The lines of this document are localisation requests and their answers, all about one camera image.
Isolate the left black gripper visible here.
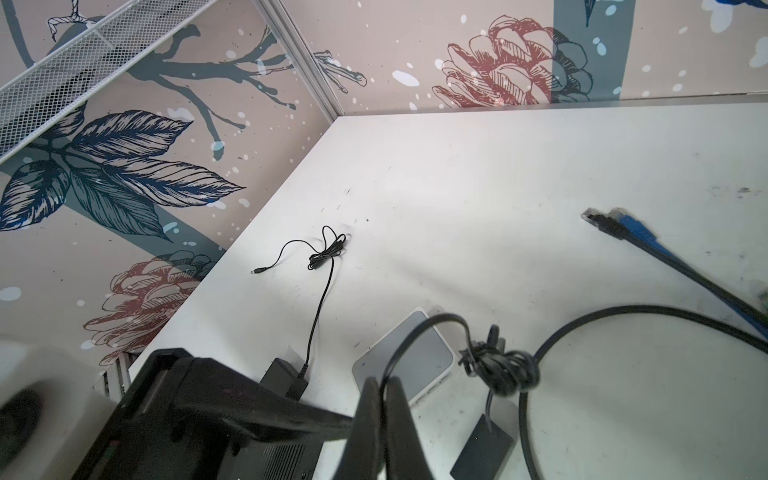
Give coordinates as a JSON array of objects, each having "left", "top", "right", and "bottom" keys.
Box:
[{"left": 73, "top": 349, "right": 353, "bottom": 479}]

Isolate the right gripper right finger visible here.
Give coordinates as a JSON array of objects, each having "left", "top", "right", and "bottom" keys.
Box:
[{"left": 383, "top": 377, "right": 433, "bottom": 480}]

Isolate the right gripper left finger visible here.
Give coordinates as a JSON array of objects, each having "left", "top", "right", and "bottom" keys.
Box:
[{"left": 333, "top": 377, "right": 382, "bottom": 480}]

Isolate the black power adapter with cable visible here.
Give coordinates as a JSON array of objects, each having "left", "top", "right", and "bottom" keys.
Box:
[{"left": 380, "top": 313, "right": 540, "bottom": 479}]

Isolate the black network switch box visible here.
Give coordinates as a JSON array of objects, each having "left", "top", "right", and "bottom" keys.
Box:
[{"left": 217, "top": 442, "right": 323, "bottom": 480}]

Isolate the black looped ethernet cable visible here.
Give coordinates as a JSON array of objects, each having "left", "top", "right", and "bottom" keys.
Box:
[{"left": 518, "top": 304, "right": 768, "bottom": 480}]

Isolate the dark ethernet cable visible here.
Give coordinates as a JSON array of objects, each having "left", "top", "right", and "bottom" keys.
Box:
[{"left": 580, "top": 207, "right": 768, "bottom": 328}]

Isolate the white wire mesh shelf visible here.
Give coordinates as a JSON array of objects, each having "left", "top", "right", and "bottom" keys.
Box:
[{"left": 1, "top": 1, "right": 213, "bottom": 161}]

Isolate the blue ethernet cable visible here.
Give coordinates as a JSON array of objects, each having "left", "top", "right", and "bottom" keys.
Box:
[{"left": 608, "top": 207, "right": 768, "bottom": 340}]

